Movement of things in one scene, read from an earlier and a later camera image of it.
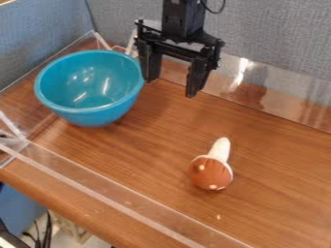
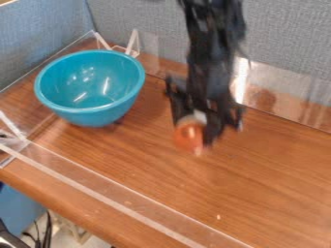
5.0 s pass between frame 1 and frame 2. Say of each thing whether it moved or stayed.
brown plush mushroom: moved
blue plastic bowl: stayed
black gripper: moved
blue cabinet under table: stayed
